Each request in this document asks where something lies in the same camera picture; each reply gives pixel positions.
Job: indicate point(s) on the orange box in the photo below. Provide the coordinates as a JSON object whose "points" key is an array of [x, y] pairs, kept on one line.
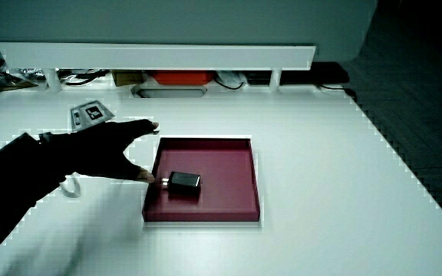
{"points": [[182, 77]]}

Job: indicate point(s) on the black charger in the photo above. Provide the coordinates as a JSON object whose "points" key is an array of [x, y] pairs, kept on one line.
{"points": [[184, 182]]}

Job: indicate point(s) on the grey back panel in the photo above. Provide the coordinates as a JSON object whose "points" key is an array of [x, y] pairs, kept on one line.
{"points": [[167, 21]]}

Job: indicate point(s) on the grey oval tray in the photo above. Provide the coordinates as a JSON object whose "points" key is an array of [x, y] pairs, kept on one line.
{"points": [[169, 92]]}

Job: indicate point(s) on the brown cardboard box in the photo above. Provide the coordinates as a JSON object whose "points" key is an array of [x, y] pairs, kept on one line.
{"points": [[127, 77]]}

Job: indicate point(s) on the maroon square plate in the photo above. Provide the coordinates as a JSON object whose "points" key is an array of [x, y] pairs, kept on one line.
{"points": [[225, 184]]}

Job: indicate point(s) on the white plastic item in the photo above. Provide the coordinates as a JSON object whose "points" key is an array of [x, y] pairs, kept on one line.
{"points": [[230, 77]]}

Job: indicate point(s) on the white desk shelf riser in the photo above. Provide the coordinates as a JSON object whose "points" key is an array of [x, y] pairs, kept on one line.
{"points": [[156, 56]]}

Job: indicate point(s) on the person's left hand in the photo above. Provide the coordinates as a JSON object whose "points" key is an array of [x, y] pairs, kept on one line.
{"points": [[94, 153]]}

